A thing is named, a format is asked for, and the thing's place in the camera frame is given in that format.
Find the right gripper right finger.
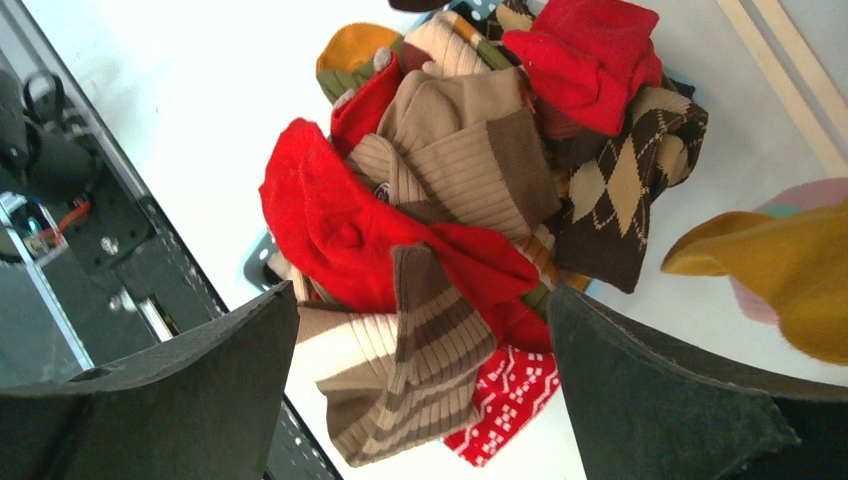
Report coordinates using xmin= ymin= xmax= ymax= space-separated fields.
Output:
xmin=547 ymin=283 xmax=847 ymax=479

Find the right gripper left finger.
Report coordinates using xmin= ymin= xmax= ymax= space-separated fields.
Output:
xmin=1 ymin=282 xmax=299 ymax=479

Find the brown striped sock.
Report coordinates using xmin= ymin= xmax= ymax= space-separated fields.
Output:
xmin=292 ymin=243 xmax=497 ymax=467

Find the long red sock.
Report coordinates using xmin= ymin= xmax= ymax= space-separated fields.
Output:
xmin=260 ymin=55 xmax=551 ymax=352

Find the red snowflake sock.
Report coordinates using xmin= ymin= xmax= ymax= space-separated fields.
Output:
xmin=443 ymin=346 xmax=560 ymax=467

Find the light blue plastic basket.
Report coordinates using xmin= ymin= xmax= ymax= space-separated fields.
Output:
xmin=243 ymin=229 xmax=282 ymax=291

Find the mustard yellow hanging sock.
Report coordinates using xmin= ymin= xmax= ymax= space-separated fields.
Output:
xmin=661 ymin=202 xmax=847 ymax=365

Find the tan brown ribbed sock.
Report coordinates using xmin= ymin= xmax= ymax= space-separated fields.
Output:
xmin=345 ymin=68 xmax=561 ymax=242

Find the red sock in basket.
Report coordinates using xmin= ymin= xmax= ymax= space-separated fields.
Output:
xmin=502 ymin=0 xmax=663 ymax=136

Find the orange sock toe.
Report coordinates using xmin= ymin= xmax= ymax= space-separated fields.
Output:
xmin=315 ymin=22 xmax=403 ymax=104

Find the cream multicolour striped sock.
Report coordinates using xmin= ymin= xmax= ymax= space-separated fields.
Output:
xmin=404 ymin=11 xmax=527 ymax=78

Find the wooden hanger rack frame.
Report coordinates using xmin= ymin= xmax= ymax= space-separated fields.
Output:
xmin=717 ymin=1 xmax=847 ymax=177

